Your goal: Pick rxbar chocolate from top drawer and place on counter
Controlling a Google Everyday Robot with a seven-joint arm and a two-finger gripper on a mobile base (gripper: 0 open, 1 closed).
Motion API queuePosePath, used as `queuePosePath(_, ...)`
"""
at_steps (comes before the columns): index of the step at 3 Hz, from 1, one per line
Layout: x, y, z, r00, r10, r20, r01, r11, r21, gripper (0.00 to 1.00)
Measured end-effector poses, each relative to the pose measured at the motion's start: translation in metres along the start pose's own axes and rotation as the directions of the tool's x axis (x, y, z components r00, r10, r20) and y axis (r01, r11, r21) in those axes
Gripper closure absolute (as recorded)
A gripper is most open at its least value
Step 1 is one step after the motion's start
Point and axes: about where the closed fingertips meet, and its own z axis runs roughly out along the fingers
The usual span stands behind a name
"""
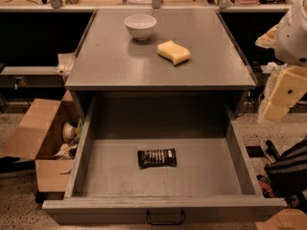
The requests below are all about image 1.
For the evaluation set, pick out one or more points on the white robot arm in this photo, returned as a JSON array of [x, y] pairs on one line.
[[289, 40]]

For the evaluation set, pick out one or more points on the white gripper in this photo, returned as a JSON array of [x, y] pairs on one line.
[[293, 38]]

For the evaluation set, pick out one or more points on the black striped bag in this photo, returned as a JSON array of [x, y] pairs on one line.
[[288, 174]]

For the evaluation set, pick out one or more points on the yellow sponge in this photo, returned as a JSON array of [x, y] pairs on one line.
[[173, 52]]

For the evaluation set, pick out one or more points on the black drawer handle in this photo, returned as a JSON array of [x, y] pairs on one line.
[[165, 219]]

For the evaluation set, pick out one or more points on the grey cabinet counter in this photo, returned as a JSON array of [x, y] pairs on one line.
[[189, 50]]

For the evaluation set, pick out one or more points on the open cardboard box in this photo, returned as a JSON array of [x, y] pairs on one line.
[[39, 137]]

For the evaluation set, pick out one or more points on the black rxbar chocolate wrapper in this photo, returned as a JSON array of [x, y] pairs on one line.
[[157, 158]]

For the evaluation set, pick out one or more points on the white round object in box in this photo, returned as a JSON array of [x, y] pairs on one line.
[[68, 132]]

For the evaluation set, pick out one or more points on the white ceramic bowl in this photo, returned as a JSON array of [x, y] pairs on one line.
[[140, 26]]

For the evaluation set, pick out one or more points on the grey open drawer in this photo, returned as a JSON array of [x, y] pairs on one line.
[[213, 180]]

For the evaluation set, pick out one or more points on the cardboard piece on floor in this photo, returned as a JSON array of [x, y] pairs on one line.
[[287, 219]]

